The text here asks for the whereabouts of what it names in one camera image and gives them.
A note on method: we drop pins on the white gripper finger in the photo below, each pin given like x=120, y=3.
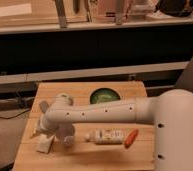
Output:
x=35, y=134
x=51, y=137

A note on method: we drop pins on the black bag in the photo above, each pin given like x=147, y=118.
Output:
x=175, y=8

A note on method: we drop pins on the orange carrot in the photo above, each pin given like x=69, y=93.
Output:
x=130, y=138

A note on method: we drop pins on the white sponge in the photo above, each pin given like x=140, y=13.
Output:
x=44, y=144

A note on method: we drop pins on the white paper sheet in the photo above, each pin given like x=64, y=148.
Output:
x=13, y=10

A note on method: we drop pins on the white plastic bottle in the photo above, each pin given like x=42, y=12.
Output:
x=105, y=137

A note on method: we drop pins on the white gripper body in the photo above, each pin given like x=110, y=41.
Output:
x=45, y=126

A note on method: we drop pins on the green ceramic bowl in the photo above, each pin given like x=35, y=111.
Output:
x=103, y=95

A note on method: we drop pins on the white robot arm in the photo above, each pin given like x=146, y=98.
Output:
x=171, y=114

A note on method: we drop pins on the white paper cup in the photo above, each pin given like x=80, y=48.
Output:
x=66, y=134

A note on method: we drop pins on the grey rectangular block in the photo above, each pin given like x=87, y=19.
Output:
x=44, y=106

